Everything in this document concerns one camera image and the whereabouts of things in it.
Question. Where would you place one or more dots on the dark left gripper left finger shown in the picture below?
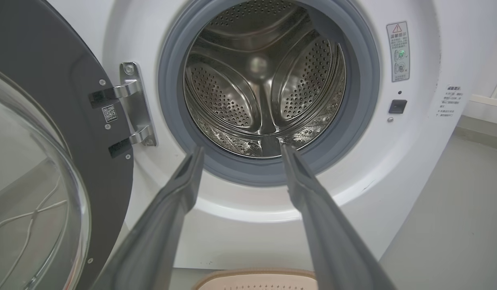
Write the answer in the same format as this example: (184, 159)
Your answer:
(160, 241)

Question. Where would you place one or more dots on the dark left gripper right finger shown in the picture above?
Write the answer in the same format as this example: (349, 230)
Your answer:
(333, 249)

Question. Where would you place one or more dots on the cream plastic laundry basket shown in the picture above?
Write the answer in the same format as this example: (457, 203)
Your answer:
(256, 282)

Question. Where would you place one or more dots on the stainless steel washing machine drum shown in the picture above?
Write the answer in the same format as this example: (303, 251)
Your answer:
(232, 96)

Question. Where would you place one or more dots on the black round washer door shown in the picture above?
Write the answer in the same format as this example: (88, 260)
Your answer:
(51, 40)

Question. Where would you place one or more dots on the white front-load washing machine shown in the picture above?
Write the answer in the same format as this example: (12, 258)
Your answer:
(393, 181)

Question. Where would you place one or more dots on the grey rubber door gasket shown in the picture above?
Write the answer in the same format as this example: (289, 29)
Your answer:
(248, 173)

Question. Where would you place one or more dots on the silver metal door hinge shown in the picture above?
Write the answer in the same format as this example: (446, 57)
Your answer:
(137, 108)

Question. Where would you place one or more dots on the QR code sticker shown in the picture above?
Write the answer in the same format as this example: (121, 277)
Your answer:
(109, 113)

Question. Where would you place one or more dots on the clear glass door bowl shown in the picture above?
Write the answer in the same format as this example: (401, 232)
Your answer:
(27, 181)

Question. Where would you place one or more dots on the black door latch socket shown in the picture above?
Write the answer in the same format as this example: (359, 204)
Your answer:
(398, 106)

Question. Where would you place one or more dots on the small printed text label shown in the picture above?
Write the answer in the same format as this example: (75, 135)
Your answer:
(449, 100)

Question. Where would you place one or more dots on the grey warning sticker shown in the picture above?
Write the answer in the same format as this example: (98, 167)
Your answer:
(398, 52)

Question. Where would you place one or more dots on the white and black baseboard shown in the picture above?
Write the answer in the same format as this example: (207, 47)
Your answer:
(490, 101)

